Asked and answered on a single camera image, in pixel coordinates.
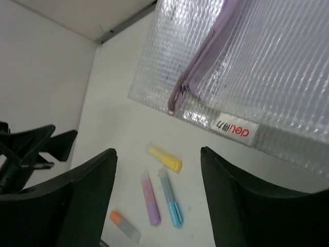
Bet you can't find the yellow highlighter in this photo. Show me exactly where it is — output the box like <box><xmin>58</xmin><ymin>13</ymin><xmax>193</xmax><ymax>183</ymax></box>
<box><xmin>146</xmin><ymin>144</ymin><xmax>183</xmax><ymax>173</ymax></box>

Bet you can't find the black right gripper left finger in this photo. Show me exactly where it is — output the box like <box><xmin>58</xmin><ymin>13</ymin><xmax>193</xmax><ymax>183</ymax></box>
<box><xmin>1</xmin><ymin>148</ymin><xmax>118</xmax><ymax>246</ymax></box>

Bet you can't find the pink purple highlighter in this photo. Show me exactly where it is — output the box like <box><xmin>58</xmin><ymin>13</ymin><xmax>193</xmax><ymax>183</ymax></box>
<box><xmin>141</xmin><ymin>171</ymin><xmax>161</xmax><ymax>226</ymax></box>

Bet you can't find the blue highlighter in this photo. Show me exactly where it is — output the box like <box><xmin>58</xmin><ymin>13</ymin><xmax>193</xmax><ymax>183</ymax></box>
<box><xmin>158</xmin><ymin>168</ymin><xmax>184</xmax><ymax>228</ymax></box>

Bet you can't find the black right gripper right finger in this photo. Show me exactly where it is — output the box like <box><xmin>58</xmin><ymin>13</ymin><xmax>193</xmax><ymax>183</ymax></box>
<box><xmin>200</xmin><ymin>147</ymin><xmax>328</xmax><ymax>246</ymax></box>

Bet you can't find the orange grey highlighter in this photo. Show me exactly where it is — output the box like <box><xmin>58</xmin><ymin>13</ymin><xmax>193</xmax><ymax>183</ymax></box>
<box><xmin>109</xmin><ymin>210</ymin><xmax>141</xmax><ymax>244</ymax></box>

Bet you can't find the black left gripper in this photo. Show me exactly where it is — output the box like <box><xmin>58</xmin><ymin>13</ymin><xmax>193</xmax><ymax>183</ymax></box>
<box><xmin>1</xmin><ymin>122</ymin><xmax>78</xmax><ymax>194</ymax></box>

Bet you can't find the clear purple zipper pouch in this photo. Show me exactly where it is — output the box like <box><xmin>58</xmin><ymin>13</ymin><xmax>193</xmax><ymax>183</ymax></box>
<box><xmin>129</xmin><ymin>1</ymin><xmax>328</xmax><ymax>178</ymax></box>

